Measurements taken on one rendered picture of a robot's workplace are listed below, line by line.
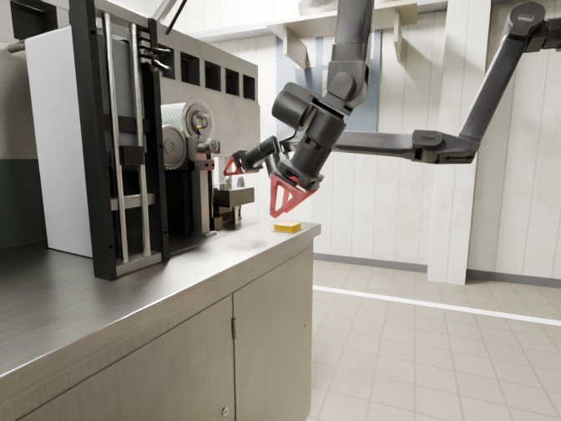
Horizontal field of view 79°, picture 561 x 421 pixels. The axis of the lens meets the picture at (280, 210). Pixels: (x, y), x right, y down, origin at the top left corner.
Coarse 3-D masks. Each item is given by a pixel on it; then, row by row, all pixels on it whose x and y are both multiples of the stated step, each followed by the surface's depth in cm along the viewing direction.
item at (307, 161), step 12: (300, 144) 59; (312, 144) 57; (300, 156) 58; (312, 156) 58; (324, 156) 58; (288, 168) 57; (300, 168) 59; (312, 168) 59; (300, 180) 57; (312, 180) 58
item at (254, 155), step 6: (240, 150) 104; (246, 150) 107; (252, 150) 103; (258, 150) 102; (240, 156) 103; (246, 156) 104; (252, 156) 103; (258, 156) 102; (246, 162) 104; (252, 162) 104; (258, 162) 104; (264, 162) 105; (246, 168) 103; (252, 168) 105; (258, 168) 108
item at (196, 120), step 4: (196, 112) 103; (200, 112) 103; (204, 112) 104; (192, 116) 102; (196, 116) 102; (192, 120) 102; (196, 120) 102; (200, 120) 104; (204, 120) 105; (208, 120) 106; (192, 124) 103; (196, 124) 102; (200, 124) 104; (204, 124) 105; (208, 124) 107; (196, 128) 102; (208, 128) 107; (196, 132) 104; (200, 132) 104; (204, 132) 105; (208, 132) 107
